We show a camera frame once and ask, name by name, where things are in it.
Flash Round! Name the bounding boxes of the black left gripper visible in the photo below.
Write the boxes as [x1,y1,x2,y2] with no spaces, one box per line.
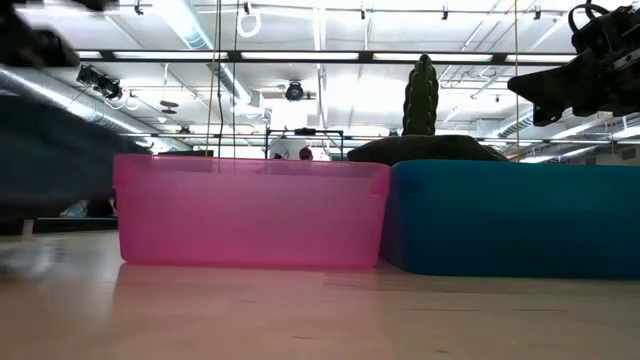
[0,0,81,70]

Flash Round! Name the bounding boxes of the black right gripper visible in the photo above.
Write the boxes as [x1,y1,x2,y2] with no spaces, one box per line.
[507,1,640,127]

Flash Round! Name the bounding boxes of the blue denim cap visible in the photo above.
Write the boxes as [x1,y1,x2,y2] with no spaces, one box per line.
[0,94,151,224]

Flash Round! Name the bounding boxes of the dark grey cap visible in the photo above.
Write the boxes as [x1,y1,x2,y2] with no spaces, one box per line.
[346,133,510,166]

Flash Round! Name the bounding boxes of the blue plastic bin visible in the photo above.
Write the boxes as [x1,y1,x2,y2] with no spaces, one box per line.
[379,159,640,280]

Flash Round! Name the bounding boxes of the green cactus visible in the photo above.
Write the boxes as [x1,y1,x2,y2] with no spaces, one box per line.
[402,53,440,137]

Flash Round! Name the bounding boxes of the black overhead beam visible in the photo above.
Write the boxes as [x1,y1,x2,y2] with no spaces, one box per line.
[74,48,577,64]

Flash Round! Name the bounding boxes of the red plastic bin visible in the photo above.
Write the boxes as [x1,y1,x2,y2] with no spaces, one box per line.
[112,153,391,270]

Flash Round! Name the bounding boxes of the silver ventilation duct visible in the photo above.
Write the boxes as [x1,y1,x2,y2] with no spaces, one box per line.
[0,64,191,151]

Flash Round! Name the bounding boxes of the white hanging ring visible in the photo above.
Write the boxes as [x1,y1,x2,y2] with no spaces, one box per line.
[236,9,262,39]

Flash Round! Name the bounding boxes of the black metal stand frame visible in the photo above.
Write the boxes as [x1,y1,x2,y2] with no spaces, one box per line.
[264,128,346,161]

